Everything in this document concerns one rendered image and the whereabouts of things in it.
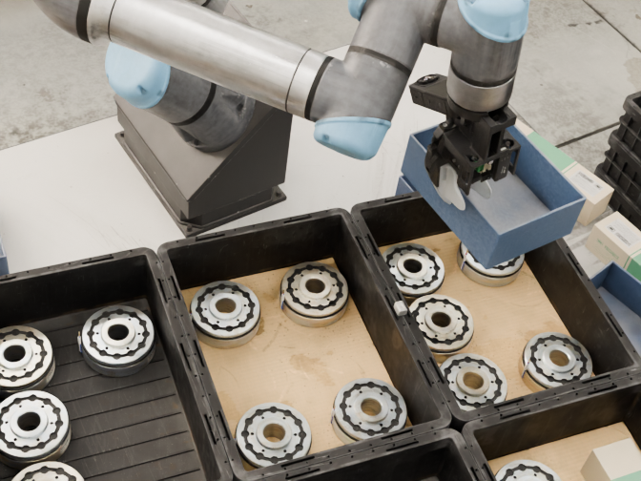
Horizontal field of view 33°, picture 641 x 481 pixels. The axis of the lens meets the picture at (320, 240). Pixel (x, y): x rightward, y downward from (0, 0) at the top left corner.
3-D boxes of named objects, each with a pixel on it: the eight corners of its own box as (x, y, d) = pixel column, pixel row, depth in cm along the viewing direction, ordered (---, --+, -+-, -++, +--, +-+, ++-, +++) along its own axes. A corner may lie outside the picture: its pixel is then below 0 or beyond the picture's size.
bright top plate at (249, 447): (227, 412, 148) (227, 410, 147) (298, 398, 150) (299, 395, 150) (247, 477, 142) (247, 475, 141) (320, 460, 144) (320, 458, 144)
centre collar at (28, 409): (7, 411, 144) (7, 408, 143) (45, 404, 145) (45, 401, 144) (12, 443, 141) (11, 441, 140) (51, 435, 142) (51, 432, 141)
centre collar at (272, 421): (251, 423, 146) (251, 420, 146) (286, 415, 148) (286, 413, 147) (260, 454, 143) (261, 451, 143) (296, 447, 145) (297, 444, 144)
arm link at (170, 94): (140, 114, 176) (83, 84, 165) (173, 37, 176) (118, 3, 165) (194, 133, 169) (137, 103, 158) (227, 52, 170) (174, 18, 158)
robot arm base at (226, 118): (169, 102, 187) (132, 82, 178) (235, 48, 182) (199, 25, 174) (199, 169, 180) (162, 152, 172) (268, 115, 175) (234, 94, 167)
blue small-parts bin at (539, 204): (399, 170, 151) (408, 134, 146) (483, 139, 157) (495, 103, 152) (485, 270, 141) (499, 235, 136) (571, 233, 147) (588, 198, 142)
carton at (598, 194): (486, 153, 210) (494, 130, 205) (506, 139, 213) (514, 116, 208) (585, 226, 200) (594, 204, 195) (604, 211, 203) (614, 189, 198)
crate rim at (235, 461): (154, 255, 158) (154, 243, 156) (344, 215, 167) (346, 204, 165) (237, 494, 134) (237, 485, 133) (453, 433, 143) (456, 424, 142)
